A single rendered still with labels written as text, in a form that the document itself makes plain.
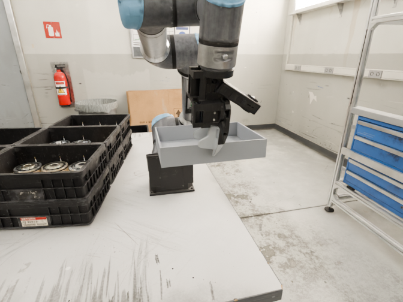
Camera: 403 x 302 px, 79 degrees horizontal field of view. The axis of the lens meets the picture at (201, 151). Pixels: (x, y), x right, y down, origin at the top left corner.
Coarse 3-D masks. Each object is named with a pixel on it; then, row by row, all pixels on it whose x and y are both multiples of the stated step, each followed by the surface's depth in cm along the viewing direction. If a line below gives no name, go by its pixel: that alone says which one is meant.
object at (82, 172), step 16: (48, 144) 109; (64, 144) 109; (80, 144) 109; (96, 144) 110; (96, 160) 98; (0, 176) 82; (16, 176) 82; (32, 176) 82; (48, 176) 83; (64, 176) 83; (80, 176) 84
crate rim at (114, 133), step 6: (66, 126) 137; (72, 126) 137; (78, 126) 137; (84, 126) 137; (90, 126) 137; (96, 126) 137; (102, 126) 137; (108, 126) 137; (114, 126) 138; (114, 132) 126; (30, 138) 118; (108, 138) 117; (18, 144) 109; (24, 144) 109; (30, 144) 109; (36, 144) 109; (42, 144) 109; (108, 144) 115
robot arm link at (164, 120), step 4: (156, 116) 120; (160, 116) 119; (164, 116) 118; (168, 116) 120; (172, 116) 122; (152, 120) 120; (156, 120) 118; (160, 120) 118; (164, 120) 118; (168, 120) 118; (172, 120) 118; (176, 120) 118; (152, 124) 120; (156, 124) 118; (160, 124) 117; (164, 124) 117; (168, 124) 117; (172, 124) 117; (176, 124) 118; (152, 128) 119; (152, 132) 119; (152, 136) 119
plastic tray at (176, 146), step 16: (160, 128) 75; (176, 128) 76; (192, 128) 77; (240, 128) 78; (160, 144) 59; (176, 144) 73; (192, 144) 73; (224, 144) 60; (240, 144) 61; (256, 144) 62; (160, 160) 59; (176, 160) 58; (192, 160) 59; (208, 160) 60; (224, 160) 62
